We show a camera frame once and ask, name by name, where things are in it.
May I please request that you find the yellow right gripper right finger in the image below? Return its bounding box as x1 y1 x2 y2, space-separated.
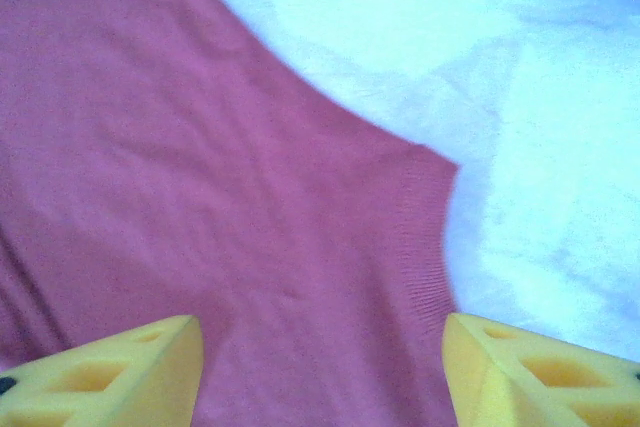
443 312 640 427

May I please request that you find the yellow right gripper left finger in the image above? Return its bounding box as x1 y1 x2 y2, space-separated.
0 315 205 427

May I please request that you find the dark red tank top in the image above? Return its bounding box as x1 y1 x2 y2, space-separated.
0 0 460 427

